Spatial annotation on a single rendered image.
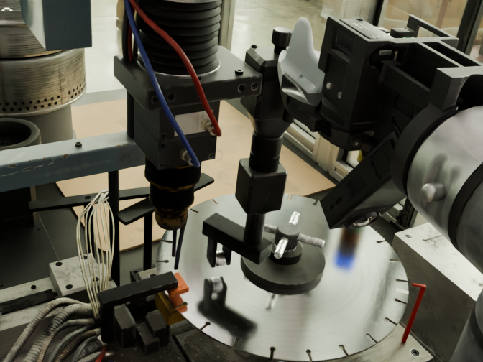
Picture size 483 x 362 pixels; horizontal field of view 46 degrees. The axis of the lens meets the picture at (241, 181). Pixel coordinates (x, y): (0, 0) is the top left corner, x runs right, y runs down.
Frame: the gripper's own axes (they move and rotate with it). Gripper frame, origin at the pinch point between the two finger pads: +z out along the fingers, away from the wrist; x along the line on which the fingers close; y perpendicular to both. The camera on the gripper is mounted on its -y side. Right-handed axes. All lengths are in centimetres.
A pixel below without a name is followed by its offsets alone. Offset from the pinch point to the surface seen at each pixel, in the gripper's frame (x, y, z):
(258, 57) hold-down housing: 2.5, -0.5, 3.9
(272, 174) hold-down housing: -0.3, -12.9, 2.8
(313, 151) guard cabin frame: -43, -48, 63
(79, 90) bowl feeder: 11, -34, 74
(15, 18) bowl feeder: 22, -16, 67
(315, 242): -9.3, -25.9, 5.6
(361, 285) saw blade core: -14.6, -30.7, 1.5
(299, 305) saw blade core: -5.2, -30.7, 0.3
